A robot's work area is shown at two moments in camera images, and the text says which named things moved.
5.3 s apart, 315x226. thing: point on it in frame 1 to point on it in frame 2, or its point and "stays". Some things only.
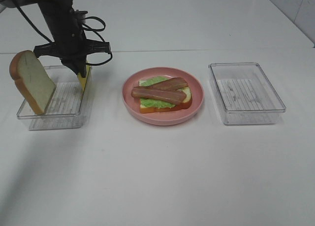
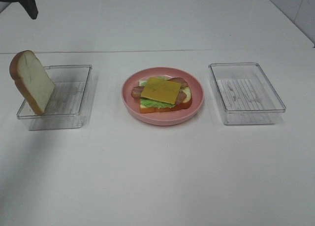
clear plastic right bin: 245,95 stays
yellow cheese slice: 82,81 to 165,91
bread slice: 185,103 stays
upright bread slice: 38,87 stays
